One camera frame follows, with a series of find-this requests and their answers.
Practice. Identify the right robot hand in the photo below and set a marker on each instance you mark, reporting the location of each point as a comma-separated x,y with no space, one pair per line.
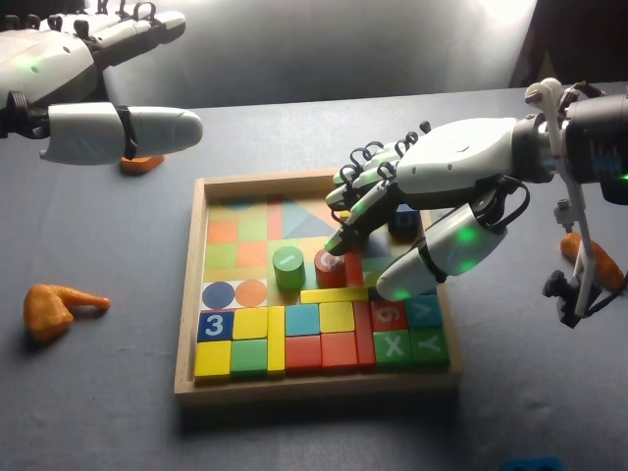
451,162

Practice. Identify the wooden puzzle tray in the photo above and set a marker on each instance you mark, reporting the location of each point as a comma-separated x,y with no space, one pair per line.
189,294

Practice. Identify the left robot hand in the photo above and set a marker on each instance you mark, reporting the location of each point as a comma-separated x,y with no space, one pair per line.
49,59

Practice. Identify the toy fried chicken drumstick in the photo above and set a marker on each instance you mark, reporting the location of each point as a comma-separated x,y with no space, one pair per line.
46,314

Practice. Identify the green cylinder block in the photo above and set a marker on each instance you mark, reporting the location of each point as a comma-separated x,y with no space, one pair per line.
288,270

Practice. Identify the grey table cloth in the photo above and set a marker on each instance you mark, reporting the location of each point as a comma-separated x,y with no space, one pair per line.
294,137

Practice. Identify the red cylinder block letter Q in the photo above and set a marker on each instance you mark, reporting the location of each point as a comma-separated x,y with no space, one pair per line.
328,272

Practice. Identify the blue cube block letter U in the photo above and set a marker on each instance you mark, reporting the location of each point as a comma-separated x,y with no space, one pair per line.
404,223

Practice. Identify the blue number cube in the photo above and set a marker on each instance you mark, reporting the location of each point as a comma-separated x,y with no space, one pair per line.
215,326

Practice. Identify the blue two-hole brick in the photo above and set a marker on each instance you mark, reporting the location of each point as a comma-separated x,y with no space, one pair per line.
532,464

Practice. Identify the orange hexagon block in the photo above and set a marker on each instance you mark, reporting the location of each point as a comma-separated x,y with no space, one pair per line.
142,166

